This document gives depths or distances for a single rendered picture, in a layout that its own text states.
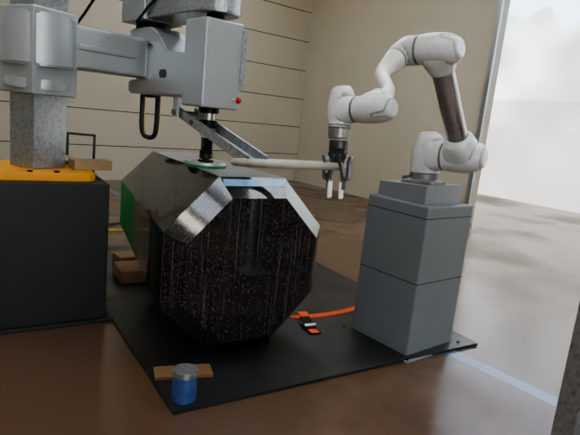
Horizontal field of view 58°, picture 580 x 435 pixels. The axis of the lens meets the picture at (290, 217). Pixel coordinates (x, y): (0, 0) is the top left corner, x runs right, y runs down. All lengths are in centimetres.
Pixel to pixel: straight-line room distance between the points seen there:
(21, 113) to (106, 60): 52
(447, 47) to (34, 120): 197
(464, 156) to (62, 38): 205
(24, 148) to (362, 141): 635
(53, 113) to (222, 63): 91
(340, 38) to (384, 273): 675
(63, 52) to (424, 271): 210
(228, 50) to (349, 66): 636
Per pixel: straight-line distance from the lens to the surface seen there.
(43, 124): 292
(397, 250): 277
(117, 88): 796
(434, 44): 241
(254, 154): 249
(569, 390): 223
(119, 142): 801
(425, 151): 281
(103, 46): 306
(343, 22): 921
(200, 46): 264
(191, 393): 220
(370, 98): 199
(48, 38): 286
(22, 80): 288
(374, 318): 294
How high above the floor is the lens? 117
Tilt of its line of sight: 11 degrees down
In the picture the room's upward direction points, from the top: 6 degrees clockwise
